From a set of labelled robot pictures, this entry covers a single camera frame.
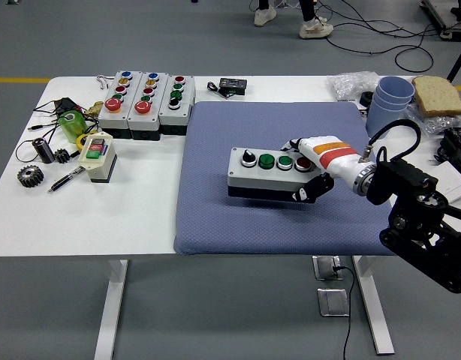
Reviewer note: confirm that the large dark steel gear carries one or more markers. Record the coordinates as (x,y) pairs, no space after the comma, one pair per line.
(29,177)

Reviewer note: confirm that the black cylindrical capacitor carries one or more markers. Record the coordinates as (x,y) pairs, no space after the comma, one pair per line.
(44,152)

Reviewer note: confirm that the clear bag of screws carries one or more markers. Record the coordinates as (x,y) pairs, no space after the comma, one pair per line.
(440,123)

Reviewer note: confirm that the black digital meter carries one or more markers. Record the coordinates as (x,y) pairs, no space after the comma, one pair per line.
(233,85)

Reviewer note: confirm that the grey five-button emergency stop box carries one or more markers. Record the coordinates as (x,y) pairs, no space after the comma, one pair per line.
(112,118)
(142,120)

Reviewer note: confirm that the white table leg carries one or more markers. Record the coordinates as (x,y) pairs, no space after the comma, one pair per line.
(110,307)
(373,307)

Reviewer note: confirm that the grey four-button box black base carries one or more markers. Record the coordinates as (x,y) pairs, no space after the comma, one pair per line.
(174,118)

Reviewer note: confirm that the brass pipe fitting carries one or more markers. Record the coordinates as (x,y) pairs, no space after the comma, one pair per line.
(93,108)

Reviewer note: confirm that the green translucent cylinder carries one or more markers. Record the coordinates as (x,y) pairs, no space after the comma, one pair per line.
(73,129)

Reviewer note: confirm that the cream red-green switch box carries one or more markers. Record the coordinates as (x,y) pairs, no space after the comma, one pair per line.
(99,168)

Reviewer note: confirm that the silver carabiner hook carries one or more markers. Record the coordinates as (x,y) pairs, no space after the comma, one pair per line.
(103,83)

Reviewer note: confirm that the yellow tape roll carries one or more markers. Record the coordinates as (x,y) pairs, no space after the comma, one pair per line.
(80,141)

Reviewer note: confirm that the small black gear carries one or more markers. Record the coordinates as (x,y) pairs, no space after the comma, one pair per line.
(62,156)

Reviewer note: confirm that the black machine part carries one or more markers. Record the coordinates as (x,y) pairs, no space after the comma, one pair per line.
(457,144)

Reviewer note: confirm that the slice of bread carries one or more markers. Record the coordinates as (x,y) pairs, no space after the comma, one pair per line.
(439,95)

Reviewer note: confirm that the grey four-button control box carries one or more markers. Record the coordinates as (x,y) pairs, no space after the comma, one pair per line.
(253,176)

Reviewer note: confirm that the metal floor socket box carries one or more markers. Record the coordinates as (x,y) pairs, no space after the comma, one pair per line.
(326,268)

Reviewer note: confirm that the person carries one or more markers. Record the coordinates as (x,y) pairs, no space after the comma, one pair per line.
(313,28)

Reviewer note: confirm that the white paper card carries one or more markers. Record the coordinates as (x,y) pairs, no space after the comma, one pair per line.
(452,180)

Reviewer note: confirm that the light blue plastic cup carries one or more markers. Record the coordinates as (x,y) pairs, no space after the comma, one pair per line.
(380,120)
(388,105)
(397,88)

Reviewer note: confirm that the metal floor cover plate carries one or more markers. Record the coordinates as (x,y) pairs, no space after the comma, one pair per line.
(332,302)

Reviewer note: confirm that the small black round part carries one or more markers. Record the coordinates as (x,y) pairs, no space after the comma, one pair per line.
(366,99)

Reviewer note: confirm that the blue-grey padded mat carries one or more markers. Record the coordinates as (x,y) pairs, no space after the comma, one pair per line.
(253,232)

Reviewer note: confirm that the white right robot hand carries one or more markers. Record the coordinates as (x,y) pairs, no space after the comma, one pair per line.
(335,157)

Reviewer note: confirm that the black silver pen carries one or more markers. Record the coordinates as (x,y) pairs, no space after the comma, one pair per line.
(63,182)

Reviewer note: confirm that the clear bubble wrap bag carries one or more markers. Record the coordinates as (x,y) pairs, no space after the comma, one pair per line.
(350,84)

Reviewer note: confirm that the aluminium frame stand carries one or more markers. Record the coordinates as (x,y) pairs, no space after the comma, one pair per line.
(446,17)

